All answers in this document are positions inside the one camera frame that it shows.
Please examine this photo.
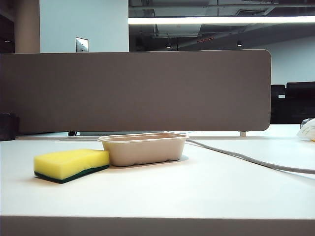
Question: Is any beige paper lunch box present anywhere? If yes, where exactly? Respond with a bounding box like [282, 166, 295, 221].
[98, 132, 190, 167]

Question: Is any yellow green cleaning sponge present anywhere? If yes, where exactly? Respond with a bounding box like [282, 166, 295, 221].
[33, 148, 110, 184]

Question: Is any brown desk divider panel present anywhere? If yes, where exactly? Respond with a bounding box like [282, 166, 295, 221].
[0, 49, 272, 135]

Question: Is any long ceiling light strip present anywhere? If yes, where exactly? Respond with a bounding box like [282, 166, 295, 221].
[128, 16, 315, 25]

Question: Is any black office chair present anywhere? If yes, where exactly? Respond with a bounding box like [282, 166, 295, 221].
[270, 84, 287, 124]
[284, 81, 315, 124]

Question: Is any black cylindrical container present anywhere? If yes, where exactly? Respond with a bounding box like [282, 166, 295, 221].
[0, 113, 20, 142]

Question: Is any white plastic bag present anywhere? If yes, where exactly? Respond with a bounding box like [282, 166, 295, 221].
[297, 118, 315, 142]

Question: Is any grey cable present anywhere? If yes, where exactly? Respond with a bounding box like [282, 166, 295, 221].
[186, 139, 315, 175]

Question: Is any metal wall switch plate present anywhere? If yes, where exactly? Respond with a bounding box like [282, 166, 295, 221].
[75, 37, 90, 53]

